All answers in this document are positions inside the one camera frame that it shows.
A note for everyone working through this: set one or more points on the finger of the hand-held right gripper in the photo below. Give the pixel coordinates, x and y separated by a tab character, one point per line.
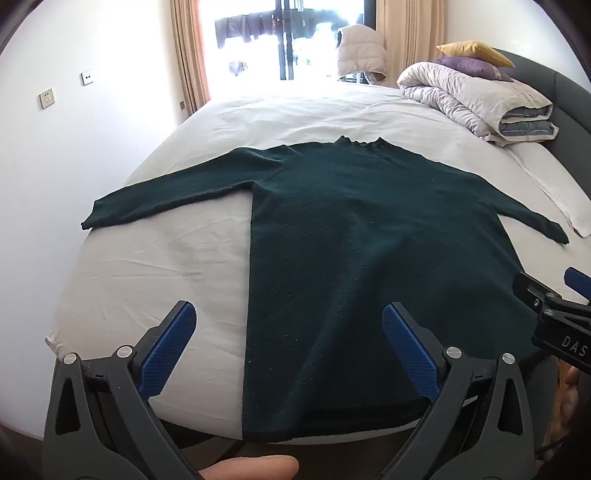
579	284
533	290

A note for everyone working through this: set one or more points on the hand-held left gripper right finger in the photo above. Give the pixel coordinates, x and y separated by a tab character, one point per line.
408	350

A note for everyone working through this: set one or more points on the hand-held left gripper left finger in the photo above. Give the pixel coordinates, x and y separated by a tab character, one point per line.
171	344

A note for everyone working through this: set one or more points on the dark green sweater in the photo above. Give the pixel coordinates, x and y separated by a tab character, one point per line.
346	254

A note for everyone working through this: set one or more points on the row of hanging clothes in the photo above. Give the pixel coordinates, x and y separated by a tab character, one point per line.
244	25

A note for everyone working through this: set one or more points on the person's left hand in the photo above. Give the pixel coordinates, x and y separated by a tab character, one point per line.
249	468

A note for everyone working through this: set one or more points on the orange printed bag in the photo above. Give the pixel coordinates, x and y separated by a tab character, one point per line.
572	406

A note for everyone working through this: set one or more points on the round white bed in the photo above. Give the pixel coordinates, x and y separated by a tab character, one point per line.
161	258

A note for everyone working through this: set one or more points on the flat white pillow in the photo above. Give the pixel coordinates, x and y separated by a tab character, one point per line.
554	182

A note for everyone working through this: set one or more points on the grey padded headboard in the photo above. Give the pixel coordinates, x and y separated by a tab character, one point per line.
570	106

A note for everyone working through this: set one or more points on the folded grey quilt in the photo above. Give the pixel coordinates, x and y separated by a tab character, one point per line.
461	94

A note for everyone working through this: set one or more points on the purple pillow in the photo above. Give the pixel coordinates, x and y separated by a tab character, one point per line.
471	68

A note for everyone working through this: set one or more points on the yellow pillow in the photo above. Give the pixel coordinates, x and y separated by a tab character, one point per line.
475	50

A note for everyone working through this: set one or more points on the beige curtain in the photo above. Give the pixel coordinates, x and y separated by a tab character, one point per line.
189	55
411	27

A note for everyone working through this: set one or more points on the beige puffer vest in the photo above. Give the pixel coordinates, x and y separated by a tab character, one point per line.
360	50

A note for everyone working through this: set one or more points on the five-pin wall socket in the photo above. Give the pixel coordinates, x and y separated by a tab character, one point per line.
46	98

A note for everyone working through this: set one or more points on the two-pin wall socket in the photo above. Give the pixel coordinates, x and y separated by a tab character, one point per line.
87	78

